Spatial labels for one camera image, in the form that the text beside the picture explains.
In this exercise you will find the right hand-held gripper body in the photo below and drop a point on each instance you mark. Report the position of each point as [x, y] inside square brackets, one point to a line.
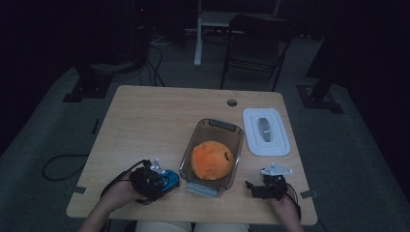
[275, 185]

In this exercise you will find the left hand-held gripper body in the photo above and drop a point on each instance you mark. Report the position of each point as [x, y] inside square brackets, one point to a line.
[146, 183]

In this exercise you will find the blue toy car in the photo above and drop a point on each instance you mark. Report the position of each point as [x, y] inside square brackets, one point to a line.
[170, 182]

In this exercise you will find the white box lid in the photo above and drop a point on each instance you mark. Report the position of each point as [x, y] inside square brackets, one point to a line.
[275, 141]

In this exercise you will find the orange plush toy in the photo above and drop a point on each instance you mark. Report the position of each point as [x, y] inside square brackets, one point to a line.
[211, 161]

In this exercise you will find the clear plastic storage box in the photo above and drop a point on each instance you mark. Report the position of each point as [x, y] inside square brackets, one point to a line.
[209, 129]

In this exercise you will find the person's right hand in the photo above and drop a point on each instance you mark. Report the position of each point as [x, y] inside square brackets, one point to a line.
[285, 206]

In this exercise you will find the person's left hand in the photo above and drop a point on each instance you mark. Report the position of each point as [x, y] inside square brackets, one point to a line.
[119, 195]

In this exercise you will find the grey tape strip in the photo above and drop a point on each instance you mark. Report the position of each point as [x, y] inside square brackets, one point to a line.
[309, 194]
[79, 189]

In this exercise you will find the small black bar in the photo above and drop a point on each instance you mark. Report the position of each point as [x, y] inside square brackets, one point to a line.
[95, 126]

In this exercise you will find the black stand base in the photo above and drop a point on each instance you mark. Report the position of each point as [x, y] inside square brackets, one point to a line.
[319, 98]
[87, 87]

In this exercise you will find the black folding chair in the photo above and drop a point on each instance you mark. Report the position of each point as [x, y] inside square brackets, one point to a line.
[256, 45]

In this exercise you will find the white desk frame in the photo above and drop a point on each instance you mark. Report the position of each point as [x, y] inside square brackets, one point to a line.
[206, 22]

